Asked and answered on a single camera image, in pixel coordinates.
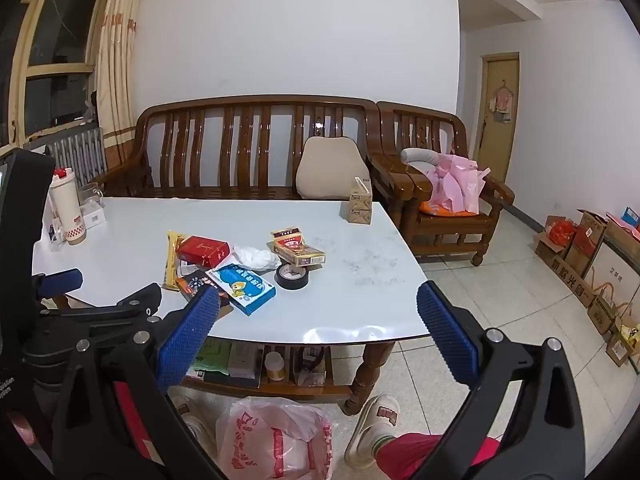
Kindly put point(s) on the beige cushion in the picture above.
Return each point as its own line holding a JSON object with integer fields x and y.
{"x": 325, "y": 170}

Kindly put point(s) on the white green striped sock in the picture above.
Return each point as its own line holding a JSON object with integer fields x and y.
{"x": 385, "y": 444}

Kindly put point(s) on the wooden sofa bench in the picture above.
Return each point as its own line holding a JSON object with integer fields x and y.
{"x": 210, "y": 135}

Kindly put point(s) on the orange seat cushion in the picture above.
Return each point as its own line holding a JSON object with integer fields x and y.
{"x": 430, "y": 208}

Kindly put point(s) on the white slipper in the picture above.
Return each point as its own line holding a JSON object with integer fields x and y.
{"x": 197, "y": 427}
{"x": 372, "y": 425}

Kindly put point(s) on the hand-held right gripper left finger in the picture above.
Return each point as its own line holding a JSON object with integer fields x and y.
{"x": 187, "y": 335}

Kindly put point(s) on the glass mug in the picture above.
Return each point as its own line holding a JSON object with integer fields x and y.
{"x": 92, "y": 194}

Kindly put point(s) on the small white box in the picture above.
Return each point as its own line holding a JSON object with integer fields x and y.
{"x": 95, "y": 217}

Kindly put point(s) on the white thermos red lid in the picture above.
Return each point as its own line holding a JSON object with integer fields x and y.
{"x": 67, "y": 210}

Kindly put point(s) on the yellow snack packet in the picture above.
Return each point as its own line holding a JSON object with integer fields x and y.
{"x": 172, "y": 260}

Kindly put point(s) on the cloth hanging on door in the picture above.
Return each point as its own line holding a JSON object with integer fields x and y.
{"x": 501, "y": 102}

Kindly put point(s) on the dark printed packet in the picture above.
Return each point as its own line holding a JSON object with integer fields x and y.
{"x": 195, "y": 284}

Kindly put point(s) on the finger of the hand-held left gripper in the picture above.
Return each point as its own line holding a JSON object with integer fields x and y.
{"x": 120, "y": 310}
{"x": 60, "y": 280}

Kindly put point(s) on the wooden tissue box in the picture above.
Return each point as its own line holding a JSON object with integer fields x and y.
{"x": 360, "y": 210}

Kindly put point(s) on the grey radiator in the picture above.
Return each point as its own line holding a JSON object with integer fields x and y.
{"x": 80, "y": 155}

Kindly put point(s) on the yellow wooden door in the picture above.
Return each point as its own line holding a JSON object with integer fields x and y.
{"x": 495, "y": 150}

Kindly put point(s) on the grey neck pillow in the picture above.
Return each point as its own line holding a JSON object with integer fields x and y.
{"x": 415, "y": 156}

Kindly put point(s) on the wooden armchair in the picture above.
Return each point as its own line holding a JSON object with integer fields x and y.
{"x": 400, "y": 185}

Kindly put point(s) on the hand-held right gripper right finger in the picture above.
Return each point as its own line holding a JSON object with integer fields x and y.
{"x": 447, "y": 332}

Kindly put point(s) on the snack packets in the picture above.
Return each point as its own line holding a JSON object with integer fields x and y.
{"x": 202, "y": 250}

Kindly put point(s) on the dark notebook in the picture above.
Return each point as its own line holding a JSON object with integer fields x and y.
{"x": 230, "y": 381}

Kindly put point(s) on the pink plastic bag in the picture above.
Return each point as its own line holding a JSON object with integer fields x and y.
{"x": 457, "y": 185}

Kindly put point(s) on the white plastic bag red print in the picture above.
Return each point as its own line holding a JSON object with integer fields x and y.
{"x": 270, "y": 440}

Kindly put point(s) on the row of cardboard boxes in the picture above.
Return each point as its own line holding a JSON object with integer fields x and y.
{"x": 615, "y": 270}

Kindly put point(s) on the large red yellow card box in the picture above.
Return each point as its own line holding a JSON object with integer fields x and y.
{"x": 302, "y": 256}

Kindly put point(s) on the person's left leg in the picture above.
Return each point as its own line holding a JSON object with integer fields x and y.
{"x": 127, "y": 405}

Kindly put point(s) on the blue white medicine box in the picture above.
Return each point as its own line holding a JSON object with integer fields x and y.
{"x": 240, "y": 287}

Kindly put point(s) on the white tissue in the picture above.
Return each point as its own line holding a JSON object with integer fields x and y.
{"x": 255, "y": 258}

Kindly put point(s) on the white pill bottle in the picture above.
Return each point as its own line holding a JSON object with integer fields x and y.
{"x": 275, "y": 367}

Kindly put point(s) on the beige curtain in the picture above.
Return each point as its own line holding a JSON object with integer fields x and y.
{"x": 117, "y": 60}

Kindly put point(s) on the long white box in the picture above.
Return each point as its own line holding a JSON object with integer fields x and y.
{"x": 245, "y": 360}

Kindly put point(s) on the small red yellow card box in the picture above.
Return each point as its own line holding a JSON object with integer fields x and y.
{"x": 288, "y": 236}

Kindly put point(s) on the black tape roll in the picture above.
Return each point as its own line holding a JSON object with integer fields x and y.
{"x": 287, "y": 285}

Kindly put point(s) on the green wet wipes pack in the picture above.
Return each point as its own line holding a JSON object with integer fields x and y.
{"x": 212, "y": 357}

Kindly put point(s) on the dark windowsill ornament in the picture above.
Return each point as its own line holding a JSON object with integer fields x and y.
{"x": 91, "y": 105}

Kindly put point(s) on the yellow framed window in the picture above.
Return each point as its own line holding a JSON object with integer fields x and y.
{"x": 60, "y": 67}

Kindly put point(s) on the wooden coffee table white top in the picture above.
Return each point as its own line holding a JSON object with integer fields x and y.
{"x": 372, "y": 365}

